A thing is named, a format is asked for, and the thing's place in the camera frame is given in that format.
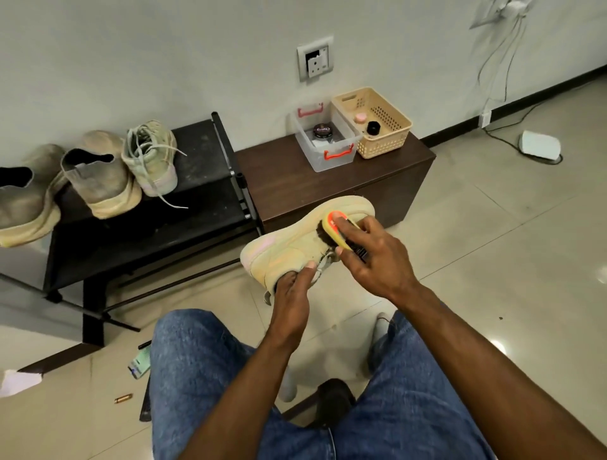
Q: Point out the worn tan slip-on shoe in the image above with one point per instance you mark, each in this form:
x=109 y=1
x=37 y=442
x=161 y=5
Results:
x=104 y=180
x=24 y=204

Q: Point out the black remote control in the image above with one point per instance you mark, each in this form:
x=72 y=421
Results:
x=145 y=403

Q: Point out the small brass cylinder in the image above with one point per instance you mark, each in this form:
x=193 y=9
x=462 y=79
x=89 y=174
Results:
x=123 y=398

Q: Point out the person's left hand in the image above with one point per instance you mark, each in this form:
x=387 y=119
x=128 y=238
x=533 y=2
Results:
x=289 y=313

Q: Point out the black round polish tin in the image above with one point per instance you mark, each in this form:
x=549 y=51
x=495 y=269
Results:
x=322 y=132

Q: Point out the dark brown wooden cabinet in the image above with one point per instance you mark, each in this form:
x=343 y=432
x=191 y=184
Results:
x=284 y=171

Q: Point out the black metal shoe rack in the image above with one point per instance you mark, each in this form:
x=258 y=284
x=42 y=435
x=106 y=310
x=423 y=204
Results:
x=180 y=218

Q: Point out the person's right forearm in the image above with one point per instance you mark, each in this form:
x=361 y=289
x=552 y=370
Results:
x=503 y=389

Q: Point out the person's leg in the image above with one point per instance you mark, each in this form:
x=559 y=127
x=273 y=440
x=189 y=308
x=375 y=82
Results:
x=408 y=407
x=199 y=379

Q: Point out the person's right hand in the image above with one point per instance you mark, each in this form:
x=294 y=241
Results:
x=379 y=265

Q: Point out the green paper packet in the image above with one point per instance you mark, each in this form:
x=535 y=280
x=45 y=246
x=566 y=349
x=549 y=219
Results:
x=140 y=363

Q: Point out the person's left forearm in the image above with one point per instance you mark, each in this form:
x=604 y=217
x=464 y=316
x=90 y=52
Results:
x=242 y=407

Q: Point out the white router box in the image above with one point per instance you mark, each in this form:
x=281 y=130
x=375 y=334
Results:
x=541 y=145

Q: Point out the beige plastic basket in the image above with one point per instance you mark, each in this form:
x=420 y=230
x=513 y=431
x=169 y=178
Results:
x=389 y=118

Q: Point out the pale green lace-up shoe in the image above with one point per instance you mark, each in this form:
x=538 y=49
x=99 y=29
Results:
x=152 y=156
x=284 y=246

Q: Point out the white paper sheet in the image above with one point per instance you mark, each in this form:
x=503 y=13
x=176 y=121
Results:
x=19 y=382

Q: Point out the white wall socket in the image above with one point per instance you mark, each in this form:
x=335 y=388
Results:
x=316 y=59

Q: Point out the small black round cap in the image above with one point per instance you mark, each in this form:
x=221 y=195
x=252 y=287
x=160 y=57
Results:
x=374 y=128

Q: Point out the person's right leg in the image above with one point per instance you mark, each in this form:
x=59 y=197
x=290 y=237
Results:
x=408 y=407

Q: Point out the person's left leg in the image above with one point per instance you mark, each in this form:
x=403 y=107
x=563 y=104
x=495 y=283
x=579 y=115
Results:
x=199 y=379

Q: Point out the white wall plug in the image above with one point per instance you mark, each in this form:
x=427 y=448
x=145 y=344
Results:
x=485 y=118

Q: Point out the pink round lid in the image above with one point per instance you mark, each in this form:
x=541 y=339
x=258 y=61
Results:
x=360 y=117

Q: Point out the black orange shoe brush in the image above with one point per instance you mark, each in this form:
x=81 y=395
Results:
x=334 y=227

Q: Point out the clear plastic storage box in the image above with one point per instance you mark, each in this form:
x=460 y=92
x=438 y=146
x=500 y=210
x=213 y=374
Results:
x=327 y=156

